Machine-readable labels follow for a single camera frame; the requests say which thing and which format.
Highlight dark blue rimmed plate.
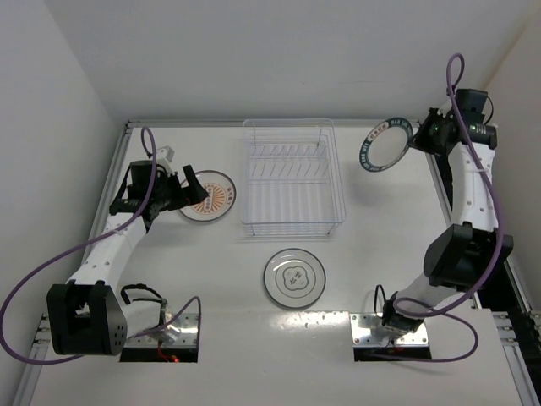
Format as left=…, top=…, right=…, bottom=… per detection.
left=359, top=117, right=413, bottom=173

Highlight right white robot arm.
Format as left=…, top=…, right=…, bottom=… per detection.
left=381, top=89, right=513, bottom=333

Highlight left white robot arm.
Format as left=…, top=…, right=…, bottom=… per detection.
left=46, top=159, right=208, bottom=356

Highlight orange sunburst plate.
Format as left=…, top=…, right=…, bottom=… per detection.
left=179, top=170, right=237, bottom=222

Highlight grey clover pattern plate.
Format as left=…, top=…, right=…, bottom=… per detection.
left=263, top=248, right=326, bottom=310

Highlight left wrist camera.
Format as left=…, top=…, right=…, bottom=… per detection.
left=156, top=145, right=174, bottom=164

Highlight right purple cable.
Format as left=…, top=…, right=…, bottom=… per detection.
left=371, top=52, right=505, bottom=365

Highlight white wire dish rack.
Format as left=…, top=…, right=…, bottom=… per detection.
left=240, top=118, right=347, bottom=238

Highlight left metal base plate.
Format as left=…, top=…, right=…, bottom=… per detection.
left=162, top=313, right=199, bottom=348

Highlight metal base plate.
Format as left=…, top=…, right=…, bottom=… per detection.
left=350, top=313, right=429, bottom=349
left=162, top=313, right=199, bottom=348

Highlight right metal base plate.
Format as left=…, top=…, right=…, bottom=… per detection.
left=350, top=313, right=429, bottom=349

